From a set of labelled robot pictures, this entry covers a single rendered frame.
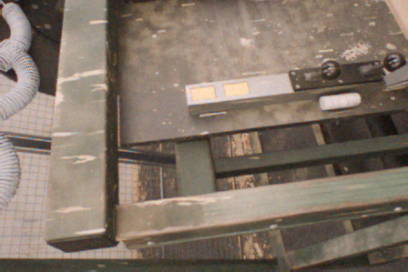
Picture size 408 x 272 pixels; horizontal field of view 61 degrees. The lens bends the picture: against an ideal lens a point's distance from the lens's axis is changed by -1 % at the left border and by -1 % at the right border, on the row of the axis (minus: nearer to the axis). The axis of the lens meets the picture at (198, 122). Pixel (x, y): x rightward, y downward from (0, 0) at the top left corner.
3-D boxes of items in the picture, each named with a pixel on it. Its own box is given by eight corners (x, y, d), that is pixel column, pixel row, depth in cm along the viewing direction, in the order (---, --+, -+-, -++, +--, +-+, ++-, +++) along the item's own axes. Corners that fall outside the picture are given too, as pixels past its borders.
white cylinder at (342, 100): (321, 113, 74) (357, 108, 74) (325, 105, 71) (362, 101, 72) (317, 101, 76) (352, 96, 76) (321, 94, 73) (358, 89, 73)
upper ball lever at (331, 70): (318, 85, 74) (347, 78, 60) (300, 87, 74) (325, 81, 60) (316, 68, 74) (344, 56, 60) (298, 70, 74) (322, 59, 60)
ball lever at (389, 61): (372, 79, 74) (413, 69, 61) (355, 81, 74) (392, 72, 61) (370, 62, 74) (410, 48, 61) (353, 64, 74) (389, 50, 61)
